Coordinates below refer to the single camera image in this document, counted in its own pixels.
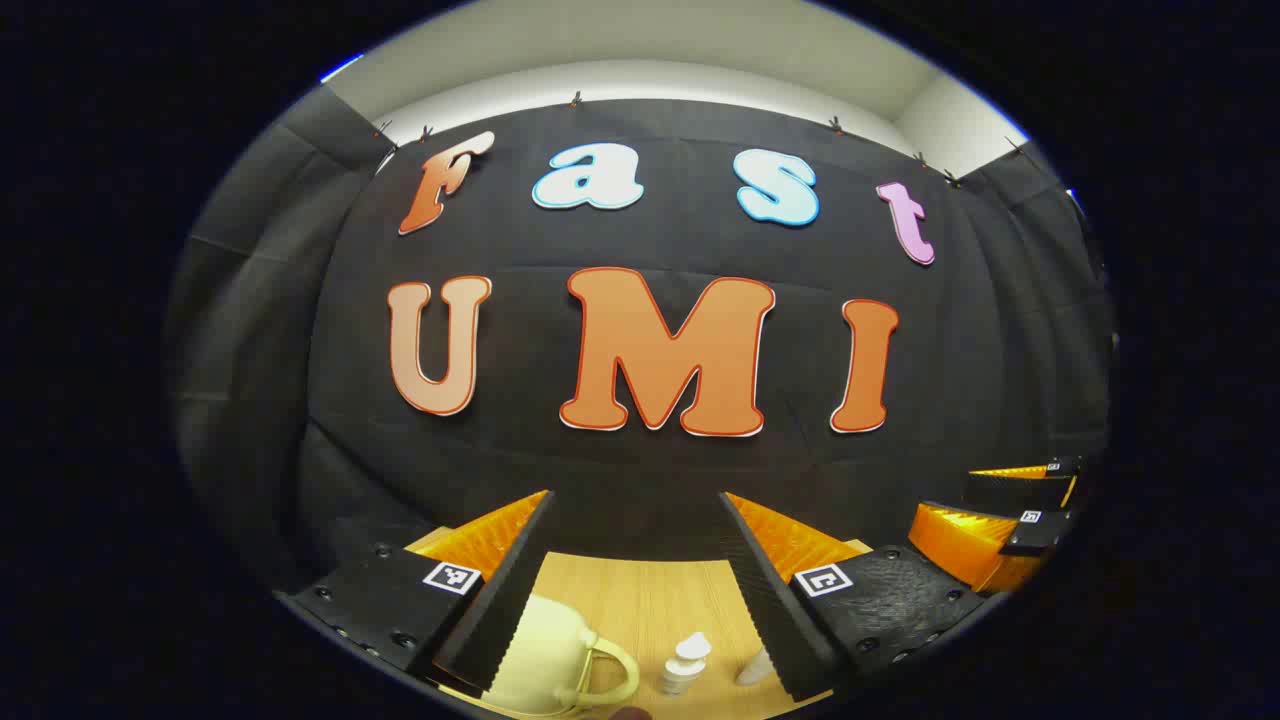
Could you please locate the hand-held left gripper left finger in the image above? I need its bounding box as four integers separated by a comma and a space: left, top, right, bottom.
275, 488, 557, 695

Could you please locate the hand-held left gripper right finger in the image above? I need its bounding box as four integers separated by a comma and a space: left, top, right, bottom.
717, 490, 991, 703

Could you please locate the pale yellow small suitcase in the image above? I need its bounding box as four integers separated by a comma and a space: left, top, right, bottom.
480, 593, 641, 717

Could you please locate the small white capped bottle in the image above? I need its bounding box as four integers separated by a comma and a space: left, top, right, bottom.
660, 632, 713, 696

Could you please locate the black backdrop cloth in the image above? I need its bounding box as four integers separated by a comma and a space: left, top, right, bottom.
165, 85, 1116, 601

